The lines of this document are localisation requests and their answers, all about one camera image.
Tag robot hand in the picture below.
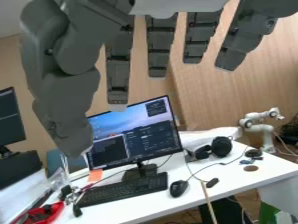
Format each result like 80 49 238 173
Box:
17 0 298 159

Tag computer monitor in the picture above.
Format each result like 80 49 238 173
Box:
85 95 185 183
0 86 28 158

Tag black case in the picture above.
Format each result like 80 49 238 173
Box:
0 149 45 191

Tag black keyboard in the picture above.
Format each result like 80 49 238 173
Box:
73 171 170 209

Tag black headphones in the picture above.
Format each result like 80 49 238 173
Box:
193 135 235 161

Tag red tray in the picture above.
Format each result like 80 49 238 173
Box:
9 199 66 224

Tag black computer mouse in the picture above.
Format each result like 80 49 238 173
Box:
169 179 191 199

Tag small white jointed device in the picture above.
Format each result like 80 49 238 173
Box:
236 106 286 155

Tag white desk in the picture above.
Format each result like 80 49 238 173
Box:
0 131 298 224

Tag thin stick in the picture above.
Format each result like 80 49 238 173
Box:
199 179 219 224

